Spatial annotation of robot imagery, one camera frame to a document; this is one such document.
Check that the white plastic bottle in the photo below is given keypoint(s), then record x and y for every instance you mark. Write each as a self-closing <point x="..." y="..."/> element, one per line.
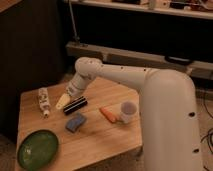
<point x="43" y="100"/>

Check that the white plastic cup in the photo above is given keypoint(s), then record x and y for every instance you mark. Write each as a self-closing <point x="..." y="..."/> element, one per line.
<point x="127" y="110"/>

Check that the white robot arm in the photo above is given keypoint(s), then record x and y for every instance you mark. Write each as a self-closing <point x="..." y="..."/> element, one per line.
<point x="167" y="104"/>

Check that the white wall shelf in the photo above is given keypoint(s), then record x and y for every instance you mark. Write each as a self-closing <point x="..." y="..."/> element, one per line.
<point x="143" y="8"/>

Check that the orange carrot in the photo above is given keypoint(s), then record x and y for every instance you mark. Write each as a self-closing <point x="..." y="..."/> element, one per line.
<point x="108" y="115"/>

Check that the long grey case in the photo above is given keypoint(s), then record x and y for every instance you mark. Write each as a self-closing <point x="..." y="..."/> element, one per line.
<point x="119" y="56"/>

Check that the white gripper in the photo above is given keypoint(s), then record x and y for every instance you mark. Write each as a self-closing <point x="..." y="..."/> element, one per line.
<point x="75" y="88"/>

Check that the black rectangular box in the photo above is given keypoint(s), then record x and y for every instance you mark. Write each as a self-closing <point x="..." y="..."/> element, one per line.
<point x="75" y="105"/>

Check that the metal stand pole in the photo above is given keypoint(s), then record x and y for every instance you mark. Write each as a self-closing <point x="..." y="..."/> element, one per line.
<point x="76" y="37"/>

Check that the blue sponge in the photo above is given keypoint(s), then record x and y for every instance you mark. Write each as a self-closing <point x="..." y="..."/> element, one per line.
<point x="74" y="123"/>

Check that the green ceramic bowl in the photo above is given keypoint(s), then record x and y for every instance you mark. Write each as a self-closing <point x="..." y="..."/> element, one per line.
<point x="37" y="150"/>

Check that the wooden table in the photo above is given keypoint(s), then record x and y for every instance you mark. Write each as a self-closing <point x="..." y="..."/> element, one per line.
<point x="97" y="139"/>

